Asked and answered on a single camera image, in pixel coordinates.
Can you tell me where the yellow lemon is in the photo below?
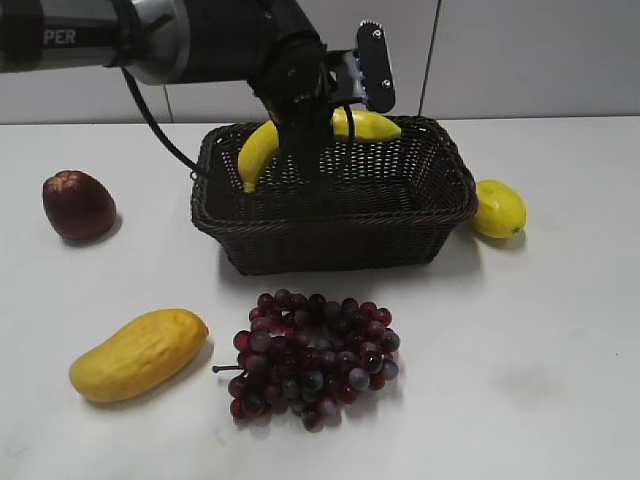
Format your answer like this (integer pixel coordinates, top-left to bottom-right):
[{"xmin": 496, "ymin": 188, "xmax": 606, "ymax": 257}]
[{"xmin": 472, "ymin": 180, "xmax": 527, "ymax": 239}]

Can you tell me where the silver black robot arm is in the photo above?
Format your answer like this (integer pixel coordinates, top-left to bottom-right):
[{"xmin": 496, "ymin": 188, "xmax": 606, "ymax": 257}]
[{"xmin": 1, "ymin": 1, "xmax": 366, "ymax": 154}]

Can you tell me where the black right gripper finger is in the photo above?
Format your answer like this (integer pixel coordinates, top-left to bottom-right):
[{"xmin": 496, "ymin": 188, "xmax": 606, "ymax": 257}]
[{"xmin": 277, "ymin": 99, "xmax": 333, "ymax": 182}]

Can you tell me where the black wicker basket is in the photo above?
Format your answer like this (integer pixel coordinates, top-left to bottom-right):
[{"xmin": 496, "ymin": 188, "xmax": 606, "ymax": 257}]
[{"xmin": 191, "ymin": 116, "xmax": 478, "ymax": 275}]

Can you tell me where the black cable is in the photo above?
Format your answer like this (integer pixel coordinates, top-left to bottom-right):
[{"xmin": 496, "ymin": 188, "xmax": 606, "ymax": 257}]
[{"xmin": 117, "ymin": 0, "xmax": 201, "ymax": 176}]

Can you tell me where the dark red apple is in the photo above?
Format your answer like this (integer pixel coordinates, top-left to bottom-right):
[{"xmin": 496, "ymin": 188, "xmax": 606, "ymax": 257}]
[{"xmin": 42, "ymin": 170, "xmax": 117, "ymax": 242}]

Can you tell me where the dark red grape bunch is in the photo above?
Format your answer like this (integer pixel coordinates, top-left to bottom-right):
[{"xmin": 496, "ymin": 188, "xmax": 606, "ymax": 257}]
[{"xmin": 212, "ymin": 289, "xmax": 401, "ymax": 431}]

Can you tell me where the yellow mango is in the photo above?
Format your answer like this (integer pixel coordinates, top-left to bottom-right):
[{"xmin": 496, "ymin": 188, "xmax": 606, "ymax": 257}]
[{"xmin": 69, "ymin": 308, "xmax": 209, "ymax": 403}]

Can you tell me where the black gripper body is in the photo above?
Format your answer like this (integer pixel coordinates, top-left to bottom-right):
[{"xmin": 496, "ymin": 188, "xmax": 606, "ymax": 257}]
[{"xmin": 252, "ymin": 34, "xmax": 367, "ymax": 130}]

